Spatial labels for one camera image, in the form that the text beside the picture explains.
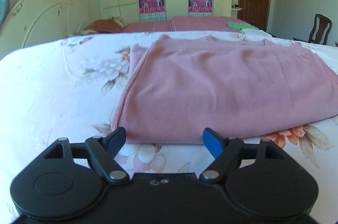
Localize pink knit sweater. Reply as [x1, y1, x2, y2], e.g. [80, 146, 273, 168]
[111, 35, 337, 145]

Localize white folded garment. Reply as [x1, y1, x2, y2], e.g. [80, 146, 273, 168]
[240, 29, 272, 38]

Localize orange striped pillow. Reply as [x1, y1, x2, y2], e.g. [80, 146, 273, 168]
[85, 19, 124, 34]

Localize green folded garment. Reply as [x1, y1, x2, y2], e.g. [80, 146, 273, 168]
[226, 21, 257, 31]

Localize pink checked bed sheet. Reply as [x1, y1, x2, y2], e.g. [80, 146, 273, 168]
[123, 16, 244, 33]

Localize cream bed headboard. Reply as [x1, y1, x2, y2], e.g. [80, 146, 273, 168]
[1, 0, 98, 58]

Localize purple calendar poster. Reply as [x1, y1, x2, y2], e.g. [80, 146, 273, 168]
[139, 0, 166, 22]
[188, 0, 213, 16]

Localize dark wooden chair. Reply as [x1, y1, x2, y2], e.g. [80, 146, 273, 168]
[293, 14, 332, 45]

